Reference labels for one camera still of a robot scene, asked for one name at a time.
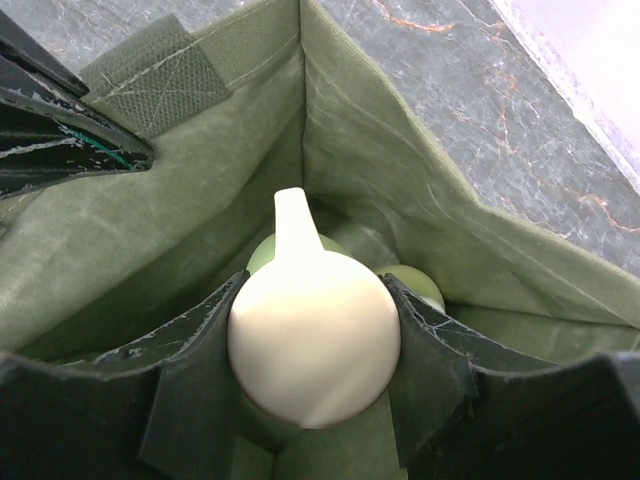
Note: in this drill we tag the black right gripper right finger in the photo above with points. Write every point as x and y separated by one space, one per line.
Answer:
467 407

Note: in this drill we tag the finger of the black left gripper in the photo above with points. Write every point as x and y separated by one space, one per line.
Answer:
48 134

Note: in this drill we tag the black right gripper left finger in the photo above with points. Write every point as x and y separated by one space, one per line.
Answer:
163 406

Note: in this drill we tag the green bottle beige pump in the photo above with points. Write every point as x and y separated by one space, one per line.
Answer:
314 336

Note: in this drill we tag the green canvas bag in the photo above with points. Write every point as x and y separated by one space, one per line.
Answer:
277 95

